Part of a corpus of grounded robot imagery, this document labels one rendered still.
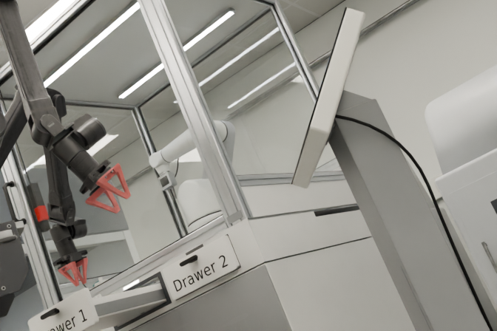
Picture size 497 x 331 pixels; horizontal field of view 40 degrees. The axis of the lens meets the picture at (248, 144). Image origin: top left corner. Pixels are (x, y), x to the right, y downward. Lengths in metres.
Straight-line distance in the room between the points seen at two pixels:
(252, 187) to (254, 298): 0.36
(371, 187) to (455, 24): 3.77
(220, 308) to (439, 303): 0.81
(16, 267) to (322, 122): 0.75
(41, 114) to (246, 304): 0.91
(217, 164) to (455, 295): 0.88
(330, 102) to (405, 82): 3.88
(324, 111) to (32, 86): 0.68
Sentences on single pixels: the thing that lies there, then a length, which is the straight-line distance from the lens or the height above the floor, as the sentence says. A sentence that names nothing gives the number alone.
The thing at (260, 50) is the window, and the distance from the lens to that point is 2.82.
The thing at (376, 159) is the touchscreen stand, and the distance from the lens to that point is 1.68.
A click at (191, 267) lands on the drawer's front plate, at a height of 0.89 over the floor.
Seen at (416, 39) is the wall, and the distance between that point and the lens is 5.41.
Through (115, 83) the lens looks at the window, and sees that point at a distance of 2.51.
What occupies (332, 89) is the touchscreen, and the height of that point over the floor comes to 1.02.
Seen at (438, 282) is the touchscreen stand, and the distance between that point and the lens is 1.66.
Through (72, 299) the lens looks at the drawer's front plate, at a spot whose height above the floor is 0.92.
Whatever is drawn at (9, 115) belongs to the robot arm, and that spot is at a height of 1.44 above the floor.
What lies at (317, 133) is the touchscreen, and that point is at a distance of 1.50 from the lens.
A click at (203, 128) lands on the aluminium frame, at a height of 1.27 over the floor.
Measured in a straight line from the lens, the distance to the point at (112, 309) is 2.18.
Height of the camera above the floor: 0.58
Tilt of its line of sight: 16 degrees up
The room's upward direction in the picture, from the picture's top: 23 degrees counter-clockwise
